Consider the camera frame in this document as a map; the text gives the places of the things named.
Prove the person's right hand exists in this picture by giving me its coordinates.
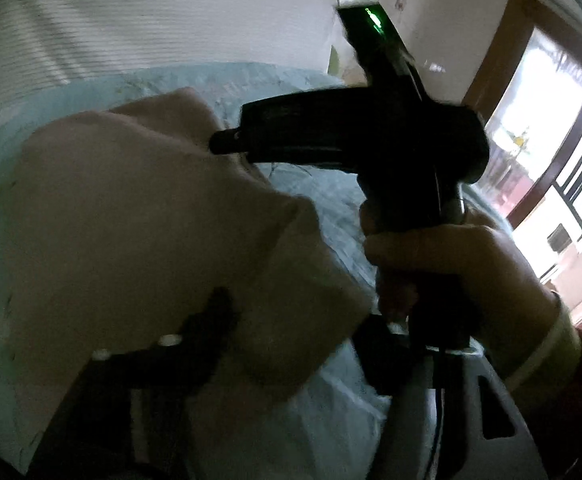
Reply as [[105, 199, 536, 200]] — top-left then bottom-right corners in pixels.
[[360, 200, 562, 378]]

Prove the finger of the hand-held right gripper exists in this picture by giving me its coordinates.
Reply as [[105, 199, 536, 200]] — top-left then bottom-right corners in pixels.
[[209, 127, 252, 157]]

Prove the white ribbed duvet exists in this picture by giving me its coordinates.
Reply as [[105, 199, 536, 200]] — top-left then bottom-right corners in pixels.
[[0, 0, 342, 106]]

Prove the pink fuzzy sweater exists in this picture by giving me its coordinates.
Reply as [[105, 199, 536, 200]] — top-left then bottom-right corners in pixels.
[[1, 87, 376, 461]]

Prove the teal floral blanket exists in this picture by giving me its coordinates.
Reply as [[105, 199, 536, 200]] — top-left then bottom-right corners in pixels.
[[0, 62, 396, 480]]

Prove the person's right forearm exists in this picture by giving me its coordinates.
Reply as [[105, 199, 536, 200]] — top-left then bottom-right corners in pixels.
[[498, 295, 582, 480]]

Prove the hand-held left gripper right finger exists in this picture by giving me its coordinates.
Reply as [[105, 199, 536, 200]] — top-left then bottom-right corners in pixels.
[[358, 317, 542, 480]]

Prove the brown framed window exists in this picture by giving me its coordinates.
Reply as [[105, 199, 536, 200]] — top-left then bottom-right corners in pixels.
[[463, 0, 582, 341]]

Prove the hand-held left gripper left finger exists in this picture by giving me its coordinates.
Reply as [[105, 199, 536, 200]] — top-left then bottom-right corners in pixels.
[[31, 287, 234, 480]]

